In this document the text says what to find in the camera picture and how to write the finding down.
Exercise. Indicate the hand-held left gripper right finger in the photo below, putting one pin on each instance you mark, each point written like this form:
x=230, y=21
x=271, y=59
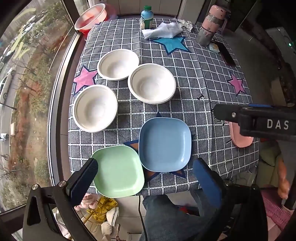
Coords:
x=207, y=176

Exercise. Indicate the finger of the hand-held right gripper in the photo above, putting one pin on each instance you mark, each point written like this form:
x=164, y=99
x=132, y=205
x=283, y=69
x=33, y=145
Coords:
x=225, y=113
x=261, y=106

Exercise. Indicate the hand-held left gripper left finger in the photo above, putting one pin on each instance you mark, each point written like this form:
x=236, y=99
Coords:
x=84, y=179

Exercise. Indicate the pink square plate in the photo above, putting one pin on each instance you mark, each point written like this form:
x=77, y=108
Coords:
x=242, y=141

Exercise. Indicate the green square plate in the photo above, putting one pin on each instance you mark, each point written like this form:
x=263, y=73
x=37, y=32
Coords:
x=118, y=171

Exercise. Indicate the blue square plate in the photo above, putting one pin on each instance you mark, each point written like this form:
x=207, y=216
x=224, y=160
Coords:
x=165, y=143

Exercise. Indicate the white paper bowl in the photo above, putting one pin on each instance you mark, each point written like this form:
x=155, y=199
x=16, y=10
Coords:
x=151, y=83
x=118, y=64
x=94, y=109

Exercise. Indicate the person's right forearm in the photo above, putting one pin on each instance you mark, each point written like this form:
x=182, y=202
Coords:
x=283, y=178

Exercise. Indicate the green cushion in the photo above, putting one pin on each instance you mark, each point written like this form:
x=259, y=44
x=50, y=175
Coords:
x=269, y=162

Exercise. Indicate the plush toy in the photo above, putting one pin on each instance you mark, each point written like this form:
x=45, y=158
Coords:
x=111, y=217

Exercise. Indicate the grey checkered star tablecloth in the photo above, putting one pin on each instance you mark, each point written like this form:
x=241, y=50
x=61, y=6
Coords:
x=196, y=69

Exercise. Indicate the person's leg in jeans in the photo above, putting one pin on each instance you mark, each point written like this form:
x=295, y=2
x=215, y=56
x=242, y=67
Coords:
x=171, y=220

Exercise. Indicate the pale blue tissue packet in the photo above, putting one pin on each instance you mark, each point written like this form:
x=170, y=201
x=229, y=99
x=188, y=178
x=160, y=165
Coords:
x=214, y=47

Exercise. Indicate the white appliance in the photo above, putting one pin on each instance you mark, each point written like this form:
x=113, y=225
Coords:
x=281, y=37

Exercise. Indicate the pink knit cloth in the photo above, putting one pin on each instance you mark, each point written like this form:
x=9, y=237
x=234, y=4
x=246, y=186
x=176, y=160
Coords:
x=275, y=208

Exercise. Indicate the pink grey thermos bottle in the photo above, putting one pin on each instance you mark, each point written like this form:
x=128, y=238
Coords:
x=210, y=25

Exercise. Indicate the crumpled white tissue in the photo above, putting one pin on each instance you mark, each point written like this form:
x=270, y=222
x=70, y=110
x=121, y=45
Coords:
x=186, y=25

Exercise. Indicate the white cloth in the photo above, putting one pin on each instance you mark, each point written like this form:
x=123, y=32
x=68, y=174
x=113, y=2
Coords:
x=161, y=30

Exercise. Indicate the green cap plastic bottle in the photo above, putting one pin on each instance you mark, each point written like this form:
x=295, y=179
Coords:
x=146, y=17

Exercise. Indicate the red plastic basin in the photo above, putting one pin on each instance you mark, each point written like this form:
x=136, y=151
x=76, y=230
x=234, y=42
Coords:
x=112, y=12

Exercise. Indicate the pink plastic basin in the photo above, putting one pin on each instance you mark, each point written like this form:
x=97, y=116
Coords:
x=90, y=17

